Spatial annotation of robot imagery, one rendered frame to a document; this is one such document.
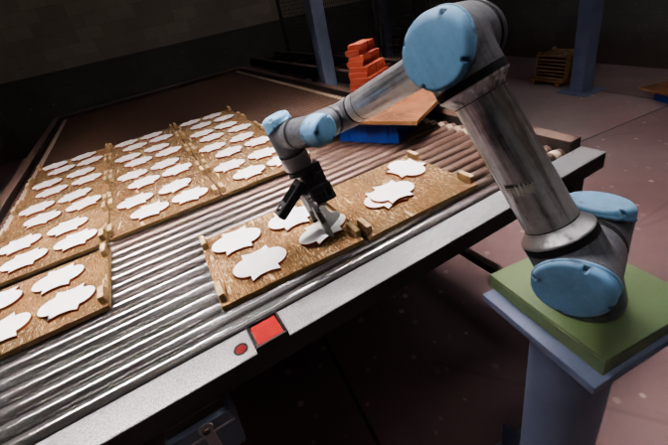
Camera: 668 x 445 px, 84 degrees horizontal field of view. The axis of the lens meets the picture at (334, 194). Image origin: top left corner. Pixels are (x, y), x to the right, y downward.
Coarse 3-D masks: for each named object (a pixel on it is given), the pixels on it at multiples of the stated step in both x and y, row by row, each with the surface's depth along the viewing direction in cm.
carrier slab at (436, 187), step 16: (400, 160) 142; (368, 176) 136; (384, 176) 133; (432, 176) 126; (448, 176) 124; (336, 192) 130; (352, 192) 127; (368, 192) 125; (416, 192) 119; (432, 192) 117; (448, 192) 116; (464, 192) 115; (336, 208) 120; (352, 208) 118; (384, 208) 115; (400, 208) 113; (416, 208) 111; (432, 208) 111; (384, 224) 107; (400, 224) 107
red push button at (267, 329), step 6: (270, 318) 84; (258, 324) 84; (264, 324) 83; (270, 324) 83; (276, 324) 83; (252, 330) 82; (258, 330) 82; (264, 330) 82; (270, 330) 81; (276, 330) 81; (282, 330) 81; (258, 336) 81; (264, 336) 80; (270, 336) 80; (258, 342) 79
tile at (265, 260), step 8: (264, 248) 106; (272, 248) 105; (280, 248) 105; (248, 256) 104; (256, 256) 103; (264, 256) 103; (272, 256) 102; (280, 256) 101; (240, 264) 102; (248, 264) 101; (256, 264) 100; (264, 264) 100; (272, 264) 99; (240, 272) 99; (248, 272) 98; (256, 272) 97; (264, 272) 97; (256, 280) 96
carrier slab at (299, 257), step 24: (264, 216) 125; (216, 240) 117; (264, 240) 111; (288, 240) 109; (336, 240) 104; (360, 240) 102; (216, 264) 106; (288, 264) 99; (312, 264) 98; (240, 288) 94; (264, 288) 94
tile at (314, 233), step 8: (344, 216) 108; (312, 224) 111; (320, 224) 109; (336, 224) 105; (344, 224) 106; (304, 232) 109; (312, 232) 107; (320, 232) 105; (336, 232) 103; (304, 240) 105; (312, 240) 103; (320, 240) 101
